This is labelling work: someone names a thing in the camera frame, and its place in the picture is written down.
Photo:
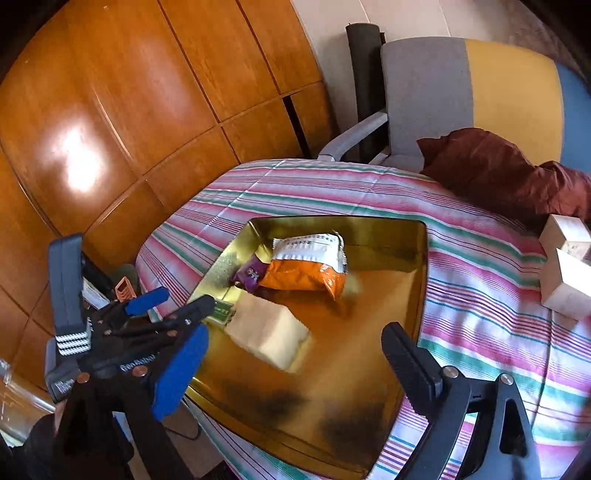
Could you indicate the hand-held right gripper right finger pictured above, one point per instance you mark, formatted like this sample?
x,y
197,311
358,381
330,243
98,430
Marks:
x,y
415,369

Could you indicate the orange white snack packet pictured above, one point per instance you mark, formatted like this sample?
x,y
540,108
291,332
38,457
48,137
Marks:
x,y
300,277

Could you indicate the gold metal tray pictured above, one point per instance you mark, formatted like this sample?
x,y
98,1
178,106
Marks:
x,y
351,332

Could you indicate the small purple packet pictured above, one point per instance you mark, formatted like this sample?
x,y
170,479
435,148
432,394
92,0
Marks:
x,y
249,277

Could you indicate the white printed box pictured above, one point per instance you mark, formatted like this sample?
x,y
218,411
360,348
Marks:
x,y
561,230

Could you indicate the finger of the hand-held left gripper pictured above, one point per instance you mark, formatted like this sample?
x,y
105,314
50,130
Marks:
x,y
184,318
145,301

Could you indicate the orange plastic item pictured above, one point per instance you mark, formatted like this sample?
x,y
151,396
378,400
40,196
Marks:
x,y
123,290

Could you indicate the wooden wardrobe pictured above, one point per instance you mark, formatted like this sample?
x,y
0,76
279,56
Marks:
x,y
138,115

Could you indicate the dark red pillow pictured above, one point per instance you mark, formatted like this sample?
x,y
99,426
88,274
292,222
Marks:
x,y
489,170

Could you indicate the grey yellow blue armchair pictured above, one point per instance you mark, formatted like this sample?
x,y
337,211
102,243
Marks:
x,y
425,92

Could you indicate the green cracker packet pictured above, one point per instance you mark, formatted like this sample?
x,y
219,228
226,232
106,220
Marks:
x,y
268,332

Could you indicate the striped blanket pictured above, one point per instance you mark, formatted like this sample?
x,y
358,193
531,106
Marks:
x,y
485,323

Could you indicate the plain white box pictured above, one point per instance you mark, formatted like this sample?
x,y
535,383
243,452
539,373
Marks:
x,y
561,286

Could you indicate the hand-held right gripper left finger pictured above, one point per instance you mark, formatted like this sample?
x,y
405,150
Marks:
x,y
180,369

